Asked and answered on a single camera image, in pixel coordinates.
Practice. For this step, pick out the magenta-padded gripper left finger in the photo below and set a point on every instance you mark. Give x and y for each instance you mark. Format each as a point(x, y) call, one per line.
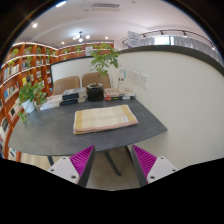
point(65, 168)

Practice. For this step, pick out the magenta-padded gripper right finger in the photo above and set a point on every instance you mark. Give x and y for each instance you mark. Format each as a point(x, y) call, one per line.
point(159, 166)

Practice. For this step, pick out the cream yellow-edged striped towel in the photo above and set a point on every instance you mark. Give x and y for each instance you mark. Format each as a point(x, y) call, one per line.
point(103, 118)

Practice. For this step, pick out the flat white book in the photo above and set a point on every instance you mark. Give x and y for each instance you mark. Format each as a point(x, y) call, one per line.
point(50, 105)

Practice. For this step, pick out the white book with pink cover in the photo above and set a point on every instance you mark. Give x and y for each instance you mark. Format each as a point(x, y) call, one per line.
point(55, 99)

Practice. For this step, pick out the trailing plant in white pot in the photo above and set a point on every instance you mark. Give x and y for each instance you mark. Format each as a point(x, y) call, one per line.
point(30, 95)

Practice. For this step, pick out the red and black book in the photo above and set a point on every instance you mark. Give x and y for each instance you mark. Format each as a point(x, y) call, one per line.
point(115, 98)

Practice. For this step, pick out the leafy tree in black pot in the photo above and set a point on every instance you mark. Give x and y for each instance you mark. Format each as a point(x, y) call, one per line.
point(95, 92)

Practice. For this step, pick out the large beige book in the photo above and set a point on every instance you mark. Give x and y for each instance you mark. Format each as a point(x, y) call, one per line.
point(118, 92)

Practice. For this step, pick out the clear acrylic sign stand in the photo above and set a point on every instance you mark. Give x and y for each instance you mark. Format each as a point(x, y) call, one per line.
point(122, 78)

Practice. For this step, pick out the orange bookshelf unit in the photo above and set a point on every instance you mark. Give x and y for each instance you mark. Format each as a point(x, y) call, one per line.
point(20, 66)

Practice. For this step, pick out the white hanging sign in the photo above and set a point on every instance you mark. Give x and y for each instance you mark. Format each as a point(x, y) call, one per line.
point(133, 39)

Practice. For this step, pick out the ceiling lights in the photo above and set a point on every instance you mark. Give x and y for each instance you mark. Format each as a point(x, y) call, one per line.
point(80, 37)

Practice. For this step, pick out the ceiling air vent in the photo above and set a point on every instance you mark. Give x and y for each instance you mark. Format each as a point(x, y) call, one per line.
point(105, 6)

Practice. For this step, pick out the white wall outlet plate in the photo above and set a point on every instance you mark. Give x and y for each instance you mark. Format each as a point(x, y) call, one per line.
point(136, 77)
point(143, 81)

